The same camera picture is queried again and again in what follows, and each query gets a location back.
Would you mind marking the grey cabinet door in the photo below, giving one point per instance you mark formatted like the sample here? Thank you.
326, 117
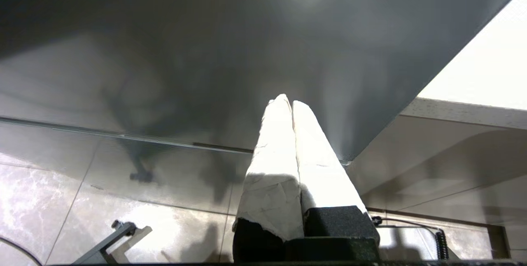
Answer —
185, 52

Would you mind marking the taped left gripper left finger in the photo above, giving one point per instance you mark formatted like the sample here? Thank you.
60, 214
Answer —
271, 175

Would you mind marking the beige base cabinet front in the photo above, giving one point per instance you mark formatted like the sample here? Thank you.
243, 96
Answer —
444, 163

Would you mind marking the grey metal bracket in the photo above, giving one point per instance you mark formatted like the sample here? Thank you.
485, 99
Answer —
111, 241

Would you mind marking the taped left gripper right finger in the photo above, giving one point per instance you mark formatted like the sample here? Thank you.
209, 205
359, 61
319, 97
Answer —
321, 175

